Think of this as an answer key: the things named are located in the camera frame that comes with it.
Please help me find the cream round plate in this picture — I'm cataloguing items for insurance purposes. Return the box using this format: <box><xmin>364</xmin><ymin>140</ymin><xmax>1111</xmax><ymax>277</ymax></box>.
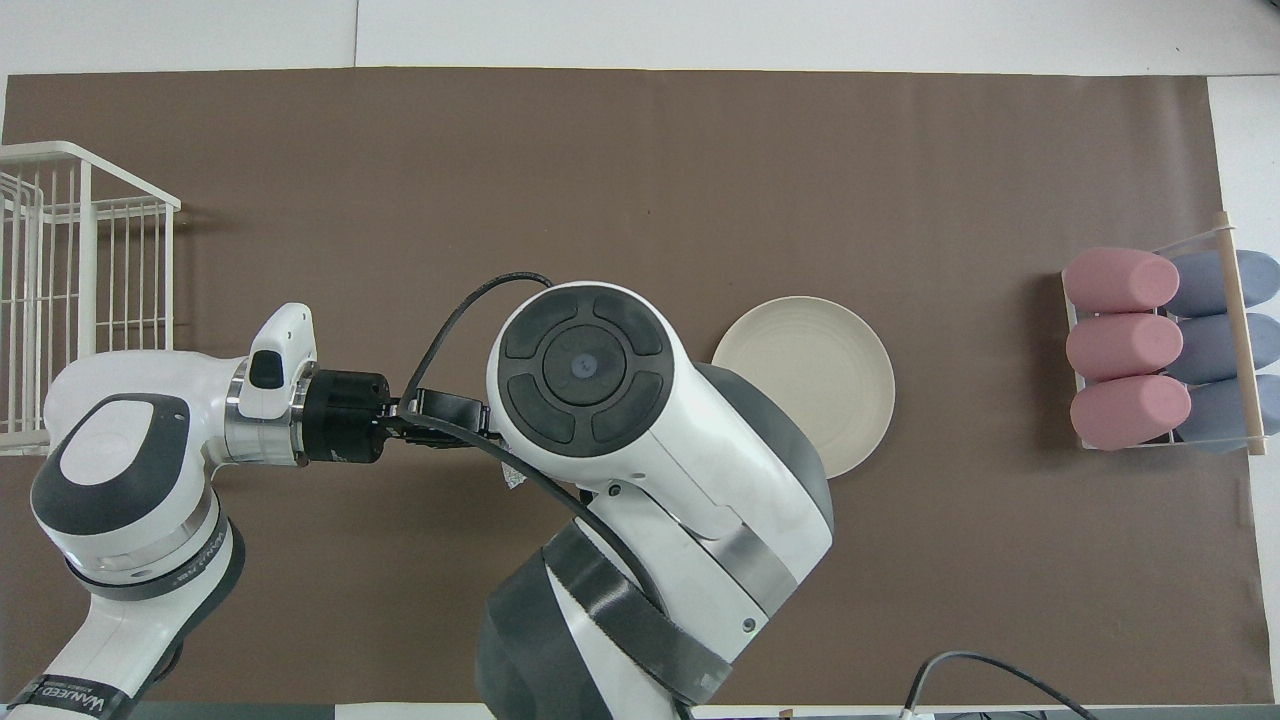
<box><xmin>712</xmin><ymin>296</ymin><xmax>897</xmax><ymax>480</ymax></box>

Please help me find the pink plastic cup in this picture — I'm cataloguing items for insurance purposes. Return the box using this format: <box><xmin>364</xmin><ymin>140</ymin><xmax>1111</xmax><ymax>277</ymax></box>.
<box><xmin>1070</xmin><ymin>375</ymin><xmax>1193</xmax><ymax>451</ymax></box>
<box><xmin>1066</xmin><ymin>313</ymin><xmax>1184</xmax><ymax>382</ymax></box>
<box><xmin>1063</xmin><ymin>248</ymin><xmax>1181</xmax><ymax>313</ymax></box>

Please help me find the brown table mat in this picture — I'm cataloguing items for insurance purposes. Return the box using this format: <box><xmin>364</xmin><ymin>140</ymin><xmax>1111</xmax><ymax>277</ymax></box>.
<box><xmin>0</xmin><ymin>68</ymin><xmax>1273</xmax><ymax>706</ymax></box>

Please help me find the white wire dish rack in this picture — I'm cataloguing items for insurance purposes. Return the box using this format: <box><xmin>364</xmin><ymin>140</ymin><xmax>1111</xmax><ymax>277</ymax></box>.
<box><xmin>0</xmin><ymin>141</ymin><xmax>182</xmax><ymax>458</ymax></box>

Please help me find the blue plastic cup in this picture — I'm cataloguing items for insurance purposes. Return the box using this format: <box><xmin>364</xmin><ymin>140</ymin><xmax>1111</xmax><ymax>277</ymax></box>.
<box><xmin>1175</xmin><ymin>375</ymin><xmax>1280</xmax><ymax>453</ymax></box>
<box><xmin>1165</xmin><ymin>250</ymin><xmax>1280</xmax><ymax>318</ymax></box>
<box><xmin>1175</xmin><ymin>313</ymin><xmax>1280</xmax><ymax>385</ymax></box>

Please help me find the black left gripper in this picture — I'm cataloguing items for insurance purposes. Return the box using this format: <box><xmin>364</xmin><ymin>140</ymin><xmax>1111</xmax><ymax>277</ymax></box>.
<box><xmin>300</xmin><ymin>370</ymin><xmax>491</xmax><ymax>465</ymax></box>

